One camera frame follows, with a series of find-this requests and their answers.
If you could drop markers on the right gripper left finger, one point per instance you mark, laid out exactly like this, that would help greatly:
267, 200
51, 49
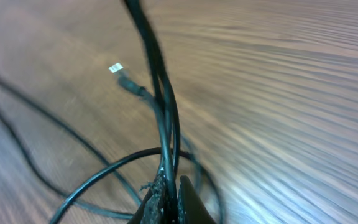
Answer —
153, 209

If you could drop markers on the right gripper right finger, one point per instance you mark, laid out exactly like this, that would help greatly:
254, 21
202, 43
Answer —
191, 210

